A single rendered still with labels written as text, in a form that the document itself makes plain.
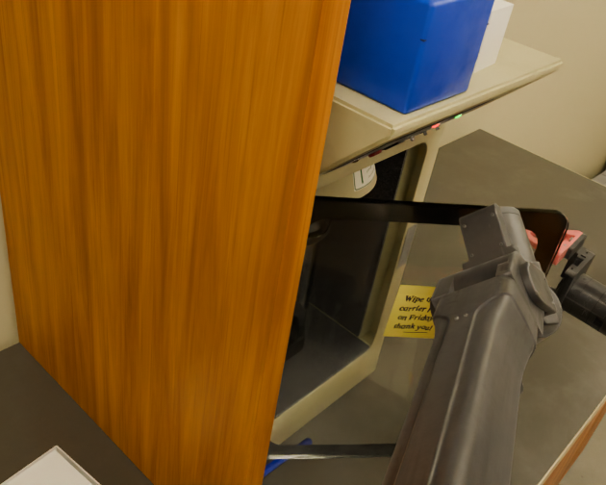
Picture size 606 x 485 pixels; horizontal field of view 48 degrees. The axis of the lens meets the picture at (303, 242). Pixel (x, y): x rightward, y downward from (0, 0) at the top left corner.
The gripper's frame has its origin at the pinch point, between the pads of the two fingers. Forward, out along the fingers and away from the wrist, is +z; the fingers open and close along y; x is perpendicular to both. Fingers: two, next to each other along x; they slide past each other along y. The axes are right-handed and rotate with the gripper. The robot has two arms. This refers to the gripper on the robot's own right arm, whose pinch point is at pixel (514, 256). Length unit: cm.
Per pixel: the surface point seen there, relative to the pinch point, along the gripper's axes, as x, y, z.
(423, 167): 9.6, 13.1, 12.4
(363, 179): 20.1, 15.1, 14.5
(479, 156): -75, -38, 40
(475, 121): -94, -41, 52
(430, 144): 9.2, 16.4, 12.5
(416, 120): 33.2, 34.6, 2.1
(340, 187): 23.7, 15.4, 15.1
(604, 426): -107, -134, -22
